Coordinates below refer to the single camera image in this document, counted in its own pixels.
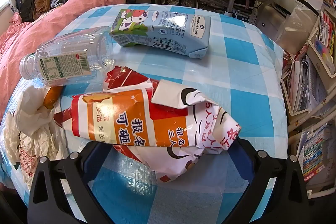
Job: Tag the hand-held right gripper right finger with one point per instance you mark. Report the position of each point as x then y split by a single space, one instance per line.
237 159

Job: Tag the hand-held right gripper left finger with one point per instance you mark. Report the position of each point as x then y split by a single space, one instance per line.
95 161

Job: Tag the white paper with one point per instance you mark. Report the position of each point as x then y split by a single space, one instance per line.
34 124

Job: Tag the orange peel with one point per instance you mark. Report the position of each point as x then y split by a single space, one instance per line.
52 96

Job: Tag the clear plastic bottle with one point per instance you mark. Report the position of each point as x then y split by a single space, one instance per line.
68 56

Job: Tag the blue milk carton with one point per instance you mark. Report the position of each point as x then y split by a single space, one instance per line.
168 32

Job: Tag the row of books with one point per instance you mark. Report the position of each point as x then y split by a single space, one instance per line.
315 153

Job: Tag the blue checkered tablecloth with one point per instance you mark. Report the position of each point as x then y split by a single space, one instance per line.
236 69

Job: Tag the white shelf cart with books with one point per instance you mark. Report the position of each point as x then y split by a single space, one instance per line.
323 43

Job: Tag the clear plastic bag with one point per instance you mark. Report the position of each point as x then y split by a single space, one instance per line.
296 27

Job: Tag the pink blanket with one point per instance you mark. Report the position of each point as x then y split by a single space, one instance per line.
39 27

